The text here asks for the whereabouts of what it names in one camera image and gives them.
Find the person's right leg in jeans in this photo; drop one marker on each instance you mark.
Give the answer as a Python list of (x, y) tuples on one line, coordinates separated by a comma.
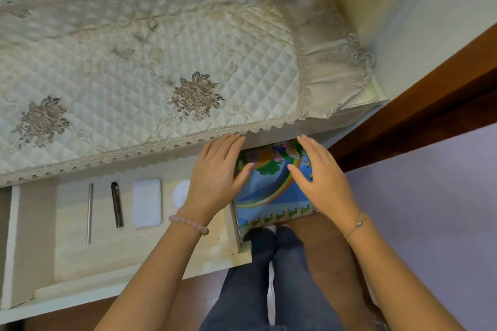
[(303, 288)]

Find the person's left leg in jeans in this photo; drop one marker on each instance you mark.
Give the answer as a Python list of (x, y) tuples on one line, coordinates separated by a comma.
[(240, 288)]

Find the white round compact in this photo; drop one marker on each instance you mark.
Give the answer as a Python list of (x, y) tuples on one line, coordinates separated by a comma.
[(180, 195)]

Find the person's left hand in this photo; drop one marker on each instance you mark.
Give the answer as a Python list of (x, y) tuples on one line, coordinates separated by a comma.
[(213, 183)]

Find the person's left forearm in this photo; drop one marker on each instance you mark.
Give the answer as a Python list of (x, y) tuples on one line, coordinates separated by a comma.
[(155, 284)]

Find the dark brown wooden trim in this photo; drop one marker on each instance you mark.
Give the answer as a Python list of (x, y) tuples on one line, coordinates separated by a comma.
[(427, 109)]

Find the black lipstick tube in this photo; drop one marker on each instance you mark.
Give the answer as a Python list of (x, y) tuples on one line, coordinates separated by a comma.
[(117, 206)]

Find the person's left white shoe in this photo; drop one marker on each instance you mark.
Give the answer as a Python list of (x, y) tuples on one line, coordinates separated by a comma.
[(268, 229)]

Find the person's right hand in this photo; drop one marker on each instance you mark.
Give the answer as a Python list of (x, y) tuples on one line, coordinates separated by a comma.
[(330, 187)]

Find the wide white drawer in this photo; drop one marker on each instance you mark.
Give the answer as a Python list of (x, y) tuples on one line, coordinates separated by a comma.
[(116, 257)]

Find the cream dressing table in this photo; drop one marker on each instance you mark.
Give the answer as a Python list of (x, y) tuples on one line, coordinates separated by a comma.
[(407, 32)]

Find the person's white shoe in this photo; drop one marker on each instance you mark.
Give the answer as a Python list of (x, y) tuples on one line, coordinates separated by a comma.
[(284, 227), (268, 229)]

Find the colourful foam puzzle mat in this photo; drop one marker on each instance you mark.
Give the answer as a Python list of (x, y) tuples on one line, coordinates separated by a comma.
[(268, 191)]

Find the person's leg in jeans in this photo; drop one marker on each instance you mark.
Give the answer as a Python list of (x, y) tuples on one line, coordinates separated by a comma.
[(303, 288), (240, 288)]

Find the white power bank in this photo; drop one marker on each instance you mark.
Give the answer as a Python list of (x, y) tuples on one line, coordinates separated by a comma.
[(146, 202)]

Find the quilted lace table cloth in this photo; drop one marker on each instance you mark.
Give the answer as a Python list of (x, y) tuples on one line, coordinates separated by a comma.
[(155, 71)]

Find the person's right forearm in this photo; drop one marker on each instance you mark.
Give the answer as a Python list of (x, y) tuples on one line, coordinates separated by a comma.
[(396, 284)]

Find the person's right white shoe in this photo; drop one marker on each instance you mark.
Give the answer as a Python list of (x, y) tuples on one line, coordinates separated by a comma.
[(284, 227)]

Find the thin metal straw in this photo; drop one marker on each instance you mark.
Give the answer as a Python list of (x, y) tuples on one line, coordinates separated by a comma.
[(89, 214)]

